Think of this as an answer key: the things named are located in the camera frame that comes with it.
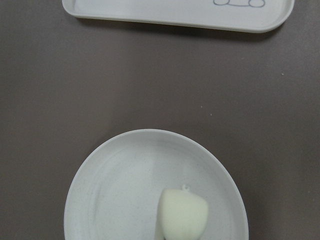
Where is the white bun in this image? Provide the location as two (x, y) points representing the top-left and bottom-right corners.
(154, 188), (209, 240)

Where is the white rabbit tray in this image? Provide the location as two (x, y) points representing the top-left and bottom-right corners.
(62, 0), (295, 33)

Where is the white round plate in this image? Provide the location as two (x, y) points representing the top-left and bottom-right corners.
(63, 129), (249, 240)

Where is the brown table mat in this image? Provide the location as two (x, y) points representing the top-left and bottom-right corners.
(0, 0), (320, 240)

